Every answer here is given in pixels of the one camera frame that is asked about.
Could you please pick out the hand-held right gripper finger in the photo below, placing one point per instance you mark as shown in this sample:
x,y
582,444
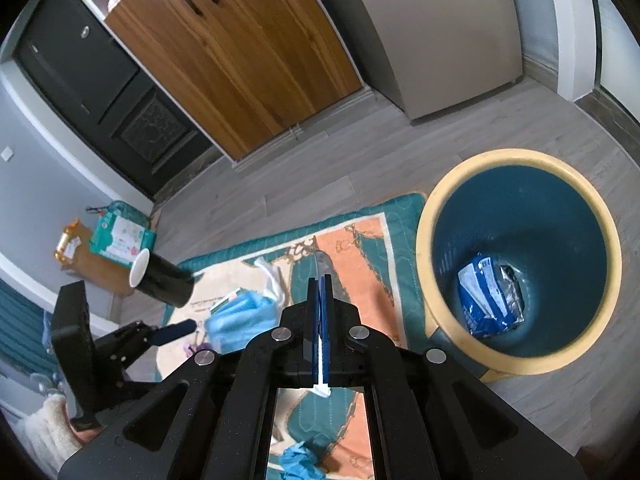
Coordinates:
x,y
326,312
314,312

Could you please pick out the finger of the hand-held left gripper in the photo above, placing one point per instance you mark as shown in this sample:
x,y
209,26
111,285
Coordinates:
x,y
175,331

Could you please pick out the purple packet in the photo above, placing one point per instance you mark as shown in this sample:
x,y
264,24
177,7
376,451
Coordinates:
x,y
194,347

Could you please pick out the blue white wrapper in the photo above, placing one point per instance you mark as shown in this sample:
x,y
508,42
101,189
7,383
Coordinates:
x,y
482,300

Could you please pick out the person's left forearm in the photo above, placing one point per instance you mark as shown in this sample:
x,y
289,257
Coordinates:
x,y
47,425

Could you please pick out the black cup white inside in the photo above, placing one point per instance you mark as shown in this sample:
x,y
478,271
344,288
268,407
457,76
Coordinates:
x,y
167,282

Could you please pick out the white plastic bag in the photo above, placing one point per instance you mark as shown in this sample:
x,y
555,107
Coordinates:
x,y
272,280

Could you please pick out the green white wrapper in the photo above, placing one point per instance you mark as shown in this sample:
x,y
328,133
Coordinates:
x,y
224,301

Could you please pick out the blue face mask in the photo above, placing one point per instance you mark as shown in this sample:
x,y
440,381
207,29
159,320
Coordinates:
x,y
242,321

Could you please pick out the brown cardboard box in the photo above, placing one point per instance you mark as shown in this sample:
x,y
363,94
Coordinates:
x,y
97,269

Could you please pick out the printed teal orange mat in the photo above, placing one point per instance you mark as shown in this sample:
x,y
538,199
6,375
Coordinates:
x,y
365,240

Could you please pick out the yellow plastic packet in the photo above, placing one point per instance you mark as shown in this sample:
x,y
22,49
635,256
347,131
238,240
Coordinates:
x,y
67,242

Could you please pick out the green tissue pack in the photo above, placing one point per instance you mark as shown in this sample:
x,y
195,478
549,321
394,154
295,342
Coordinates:
x,y
120,235

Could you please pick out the wooden cabinet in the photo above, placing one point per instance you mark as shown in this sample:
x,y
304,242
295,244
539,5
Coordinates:
x,y
240,65

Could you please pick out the black door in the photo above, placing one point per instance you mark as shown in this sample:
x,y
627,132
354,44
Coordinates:
x,y
70,65

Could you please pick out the grey refrigerator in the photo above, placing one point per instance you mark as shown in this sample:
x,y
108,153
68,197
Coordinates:
x,y
430,35

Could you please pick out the white wall outlet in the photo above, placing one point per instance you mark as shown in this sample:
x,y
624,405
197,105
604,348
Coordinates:
x,y
6,153

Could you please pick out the white door frame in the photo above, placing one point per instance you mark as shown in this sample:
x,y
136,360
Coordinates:
x,y
570,35

